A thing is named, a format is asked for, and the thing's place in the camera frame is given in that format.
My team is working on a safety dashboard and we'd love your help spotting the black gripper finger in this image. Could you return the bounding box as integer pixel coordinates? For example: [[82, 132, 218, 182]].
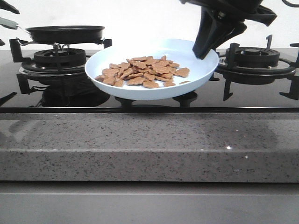
[[0, 0, 20, 14]]

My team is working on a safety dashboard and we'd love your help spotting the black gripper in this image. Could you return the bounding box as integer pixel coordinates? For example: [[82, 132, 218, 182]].
[[180, 0, 277, 59]]

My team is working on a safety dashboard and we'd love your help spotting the black frying pan green handle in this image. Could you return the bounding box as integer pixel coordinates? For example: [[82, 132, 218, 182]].
[[0, 17, 106, 44]]

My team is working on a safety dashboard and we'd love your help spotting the brown meat slices pile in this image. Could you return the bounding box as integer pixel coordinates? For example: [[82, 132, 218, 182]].
[[95, 56, 190, 89]]

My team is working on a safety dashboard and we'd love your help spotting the light blue plate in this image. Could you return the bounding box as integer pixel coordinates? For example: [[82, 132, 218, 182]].
[[85, 39, 219, 100]]

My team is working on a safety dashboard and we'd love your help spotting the black right gas burner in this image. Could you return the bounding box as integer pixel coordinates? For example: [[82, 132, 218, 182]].
[[234, 47, 280, 68]]

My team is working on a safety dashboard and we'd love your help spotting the black gas burner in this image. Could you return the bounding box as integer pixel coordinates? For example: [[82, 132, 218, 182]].
[[34, 48, 86, 69], [234, 47, 280, 68]]

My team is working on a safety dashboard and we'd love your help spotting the black glass gas cooktop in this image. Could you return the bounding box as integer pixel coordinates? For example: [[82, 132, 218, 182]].
[[0, 50, 299, 113]]

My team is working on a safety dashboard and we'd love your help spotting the black left pan support grate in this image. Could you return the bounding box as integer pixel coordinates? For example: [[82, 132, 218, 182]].
[[8, 38, 113, 95]]

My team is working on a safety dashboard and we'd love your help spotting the black pan support grate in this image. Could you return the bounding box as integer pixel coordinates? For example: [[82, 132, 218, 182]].
[[8, 38, 113, 95], [215, 35, 299, 101]]

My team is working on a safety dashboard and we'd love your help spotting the black right pan support grate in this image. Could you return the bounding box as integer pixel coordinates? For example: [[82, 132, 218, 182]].
[[215, 35, 299, 101]]

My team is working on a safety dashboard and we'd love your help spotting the black left gas burner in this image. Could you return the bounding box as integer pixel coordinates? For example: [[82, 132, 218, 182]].
[[34, 48, 86, 69]]

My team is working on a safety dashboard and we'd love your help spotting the grey cabinet front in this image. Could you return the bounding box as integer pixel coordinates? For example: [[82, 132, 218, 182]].
[[0, 182, 299, 224]]

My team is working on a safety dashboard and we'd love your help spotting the wire pan reducer ring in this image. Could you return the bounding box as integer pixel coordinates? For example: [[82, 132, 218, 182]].
[[16, 37, 106, 52]]

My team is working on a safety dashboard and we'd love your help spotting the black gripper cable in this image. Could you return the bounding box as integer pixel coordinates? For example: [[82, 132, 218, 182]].
[[282, 0, 299, 8]]

